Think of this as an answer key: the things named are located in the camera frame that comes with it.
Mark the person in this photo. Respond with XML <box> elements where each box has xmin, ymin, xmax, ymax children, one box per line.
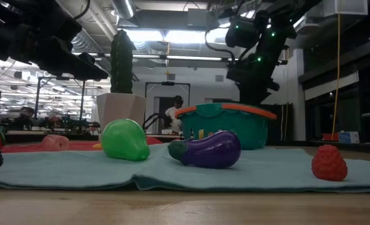
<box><xmin>14</xmin><ymin>106</ymin><xmax>36</xmax><ymax>131</ymax></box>
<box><xmin>164</xmin><ymin>95</ymin><xmax>185</xmax><ymax>134</ymax></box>

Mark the tall green cactus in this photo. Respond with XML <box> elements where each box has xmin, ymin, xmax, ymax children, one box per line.
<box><xmin>109</xmin><ymin>29</ymin><xmax>134</xmax><ymax>94</ymax></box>

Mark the dark cabinet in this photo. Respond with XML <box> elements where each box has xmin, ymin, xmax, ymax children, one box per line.
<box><xmin>258</xmin><ymin>102</ymin><xmax>294</xmax><ymax>141</ymax></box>

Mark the red toy raspberry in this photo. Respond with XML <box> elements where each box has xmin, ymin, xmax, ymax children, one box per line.
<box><xmin>311</xmin><ymin>144</ymin><xmax>349</xmax><ymax>182</ymax></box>

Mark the red cloth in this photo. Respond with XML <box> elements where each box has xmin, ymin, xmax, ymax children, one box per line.
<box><xmin>2</xmin><ymin>136</ymin><xmax>164</xmax><ymax>154</ymax></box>

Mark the pink toy meat piece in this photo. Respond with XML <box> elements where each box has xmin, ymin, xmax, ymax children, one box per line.
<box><xmin>40</xmin><ymin>134</ymin><xmax>70</xmax><ymax>152</ymax></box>

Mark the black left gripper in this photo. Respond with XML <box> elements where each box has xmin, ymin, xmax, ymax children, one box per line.
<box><xmin>12</xmin><ymin>23</ymin><xmax>109</xmax><ymax>81</ymax></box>

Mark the light blue cloth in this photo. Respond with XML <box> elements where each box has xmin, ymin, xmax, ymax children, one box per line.
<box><xmin>0</xmin><ymin>144</ymin><xmax>370</xmax><ymax>194</ymax></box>

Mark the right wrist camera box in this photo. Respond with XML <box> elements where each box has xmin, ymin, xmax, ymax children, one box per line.
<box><xmin>225</xmin><ymin>17</ymin><xmax>261</xmax><ymax>49</ymax></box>

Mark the silver ventilation duct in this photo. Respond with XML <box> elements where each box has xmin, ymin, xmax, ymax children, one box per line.
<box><xmin>111</xmin><ymin>0</ymin><xmax>136</xmax><ymax>19</ymax></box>

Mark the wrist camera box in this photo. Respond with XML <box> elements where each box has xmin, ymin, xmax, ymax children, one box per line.
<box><xmin>225</xmin><ymin>17</ymin><xmax>261</xmax><ymax>49</ymax></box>
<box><xmin>51</xmin><ymin>17</ymin><xmax>83</xmax><ymax>51</ymax></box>

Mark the black gantry frame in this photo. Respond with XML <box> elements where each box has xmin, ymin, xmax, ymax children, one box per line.
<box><xmin>144</xmin><ymin>81</ymin><xmax>191</xmax><ymax>109</ymax></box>

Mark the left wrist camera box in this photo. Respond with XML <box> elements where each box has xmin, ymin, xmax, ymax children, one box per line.
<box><xmin>51</xmin><ymin>17</ymin><xmax>83</xmax><ymax>51</ymax></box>

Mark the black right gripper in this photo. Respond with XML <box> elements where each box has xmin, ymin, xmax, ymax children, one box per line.
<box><xmin>227</xmin><ymin>54</ymin><xmax>281</xmax><ymax>107</ymax></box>

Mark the red bin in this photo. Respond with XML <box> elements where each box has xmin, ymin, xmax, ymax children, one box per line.
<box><xmin>321</xmin><ymin>132</ymin><xmax>339</xmax><ymax>142</ymax></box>

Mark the green toy pear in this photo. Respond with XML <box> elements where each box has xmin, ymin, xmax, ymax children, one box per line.
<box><xmin>101</xmin><ymin>118</ymin><xmax>151</xmax><ymax>162</ymax></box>

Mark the teal basket with orange rim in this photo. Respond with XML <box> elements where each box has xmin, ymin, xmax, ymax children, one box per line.
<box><xmin>174</xmin><ymin>102</ymin><xmax>278</xmax><ymax>151</ymax></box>

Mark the blue and white box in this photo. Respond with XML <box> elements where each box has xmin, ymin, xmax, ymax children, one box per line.
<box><xmin>337</xmin><ymin>131</ymin><xmax>360</xmax><ymax>144</ymax></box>

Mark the purple toy eggplant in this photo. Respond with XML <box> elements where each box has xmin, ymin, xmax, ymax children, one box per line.
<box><xmin>167</xmin><ymin>130</ymin><xmax>242</xmax><ymax>170</ymax></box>

